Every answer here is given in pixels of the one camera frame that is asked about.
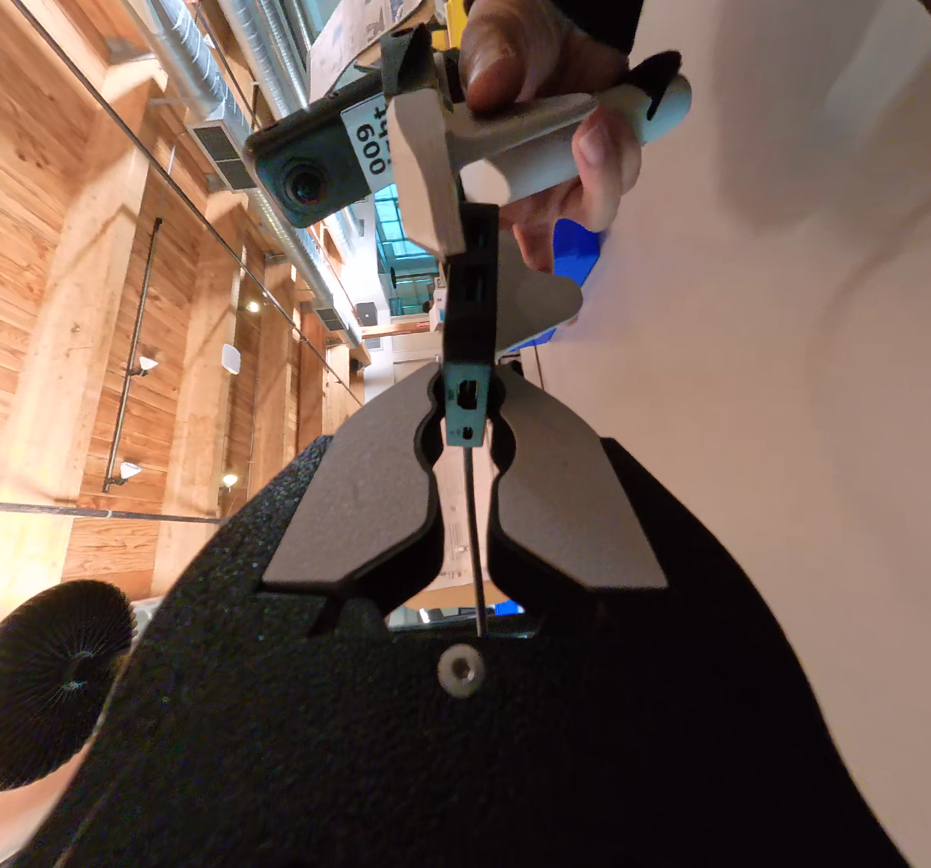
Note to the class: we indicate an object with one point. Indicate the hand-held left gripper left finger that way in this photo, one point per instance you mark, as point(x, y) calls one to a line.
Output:
point(364, 504)

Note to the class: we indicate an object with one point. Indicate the black round bristle disc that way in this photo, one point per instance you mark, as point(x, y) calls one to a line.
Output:
point(65, 679)

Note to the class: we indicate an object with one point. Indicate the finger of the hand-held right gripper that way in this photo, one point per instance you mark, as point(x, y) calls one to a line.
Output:
point(425, 177)
point(534, 308)

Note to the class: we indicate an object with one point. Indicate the white wall device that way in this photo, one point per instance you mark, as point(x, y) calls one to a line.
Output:
point(230, 359)

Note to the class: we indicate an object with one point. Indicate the person's right hand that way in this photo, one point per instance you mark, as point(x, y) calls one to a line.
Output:
point(524, 32)

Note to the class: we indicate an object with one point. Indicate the black lamp rail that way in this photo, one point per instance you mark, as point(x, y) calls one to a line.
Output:
point(134, 344)

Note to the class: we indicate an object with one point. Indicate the blue plastic bin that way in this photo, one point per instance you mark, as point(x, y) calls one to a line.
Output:
point(578, 250)

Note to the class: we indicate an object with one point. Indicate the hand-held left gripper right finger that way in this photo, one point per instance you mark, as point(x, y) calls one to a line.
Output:
point(574, 512)

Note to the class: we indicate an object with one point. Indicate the dark video switch box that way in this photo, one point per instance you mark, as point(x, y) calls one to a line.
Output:
point(469, 315)

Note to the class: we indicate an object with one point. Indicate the black wall speaker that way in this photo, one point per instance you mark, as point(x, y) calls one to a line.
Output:
point(367, 312)

